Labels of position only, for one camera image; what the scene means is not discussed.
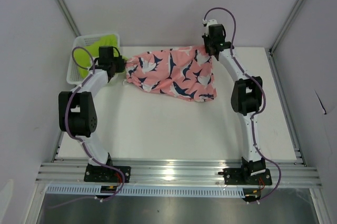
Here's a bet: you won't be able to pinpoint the pink shark print shorts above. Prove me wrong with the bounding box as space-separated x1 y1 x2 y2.
125 45 217 102

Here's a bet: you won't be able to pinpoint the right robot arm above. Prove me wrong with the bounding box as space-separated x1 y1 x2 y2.
202 19 266 184

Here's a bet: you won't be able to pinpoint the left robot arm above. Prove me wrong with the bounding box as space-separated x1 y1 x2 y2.
58 46 125 182

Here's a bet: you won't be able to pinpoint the lime green shorts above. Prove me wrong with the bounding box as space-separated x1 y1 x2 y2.
71 35 120 79

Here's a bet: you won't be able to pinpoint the white plastic basket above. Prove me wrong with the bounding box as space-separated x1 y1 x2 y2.
66 32 120 85

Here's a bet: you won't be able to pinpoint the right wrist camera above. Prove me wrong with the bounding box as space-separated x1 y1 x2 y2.
202 19 218 27

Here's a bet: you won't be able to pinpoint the left aluminium frame post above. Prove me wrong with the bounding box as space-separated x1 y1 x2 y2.
54 0 81 37

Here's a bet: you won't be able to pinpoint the aluminium frame post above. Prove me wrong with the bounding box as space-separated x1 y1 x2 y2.
269 0 307 55
54 0 81 37

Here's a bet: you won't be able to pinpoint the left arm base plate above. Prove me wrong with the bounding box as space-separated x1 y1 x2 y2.
84 164 131 183

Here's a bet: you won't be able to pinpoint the right aluminium frame post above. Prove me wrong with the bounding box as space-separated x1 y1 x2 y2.
269 0 307 55

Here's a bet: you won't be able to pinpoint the aluminium mounting rail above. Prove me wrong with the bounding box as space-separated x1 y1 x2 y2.
36 159 322 188

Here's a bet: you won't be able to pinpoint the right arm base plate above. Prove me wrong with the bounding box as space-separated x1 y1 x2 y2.
217 168 272 186

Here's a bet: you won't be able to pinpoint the white slotted cable duct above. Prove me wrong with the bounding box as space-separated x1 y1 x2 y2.
46 184 245 198

